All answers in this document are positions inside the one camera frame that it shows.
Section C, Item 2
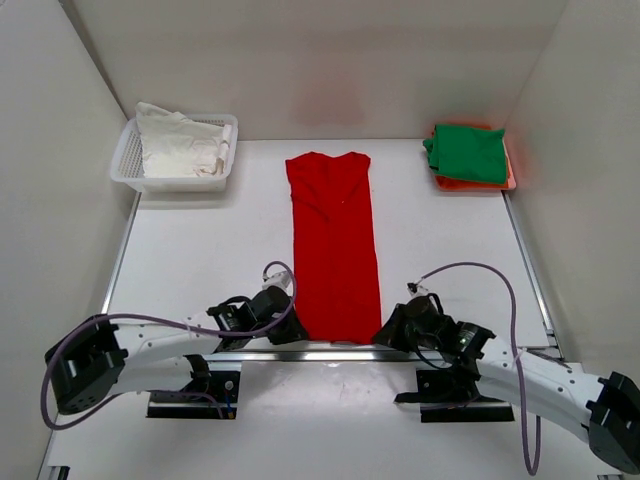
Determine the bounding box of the red t-shirt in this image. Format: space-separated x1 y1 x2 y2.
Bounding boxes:
285 152 382 345

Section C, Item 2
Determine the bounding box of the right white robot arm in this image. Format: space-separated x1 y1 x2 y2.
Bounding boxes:
372 293 639 475

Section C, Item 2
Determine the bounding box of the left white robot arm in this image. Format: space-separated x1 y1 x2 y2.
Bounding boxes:
44 285 309 415

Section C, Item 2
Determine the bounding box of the folded orange t-shirt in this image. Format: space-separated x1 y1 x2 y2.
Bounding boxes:
429 123 517 191

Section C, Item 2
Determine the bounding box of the folded green t-shirt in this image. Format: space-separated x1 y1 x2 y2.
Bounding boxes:
423 124 508 185

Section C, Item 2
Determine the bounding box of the crumpled white t-shirt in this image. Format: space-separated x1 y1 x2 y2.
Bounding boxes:
136 102 233 178

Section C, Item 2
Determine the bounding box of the white plastic basket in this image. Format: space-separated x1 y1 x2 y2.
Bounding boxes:
110 114 239 194

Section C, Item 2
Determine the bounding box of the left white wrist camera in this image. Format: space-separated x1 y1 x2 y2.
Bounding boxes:
262 270 294 291

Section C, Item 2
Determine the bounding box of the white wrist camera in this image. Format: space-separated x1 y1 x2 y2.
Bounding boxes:
407 282 430 299
262 270 294 291

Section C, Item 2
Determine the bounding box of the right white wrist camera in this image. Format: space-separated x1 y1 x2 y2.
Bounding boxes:
407 282 430 299

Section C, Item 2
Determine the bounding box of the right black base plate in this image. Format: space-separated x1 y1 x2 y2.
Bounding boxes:
394 368 515 423

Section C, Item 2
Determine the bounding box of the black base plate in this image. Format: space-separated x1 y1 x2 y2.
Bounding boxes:
146 362 241 420
394 368 515 423

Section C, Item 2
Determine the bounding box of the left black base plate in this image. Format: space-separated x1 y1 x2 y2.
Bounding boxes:
146 362 241 420

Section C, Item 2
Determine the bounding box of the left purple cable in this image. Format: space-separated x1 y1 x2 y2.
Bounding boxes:
39 260 298 432

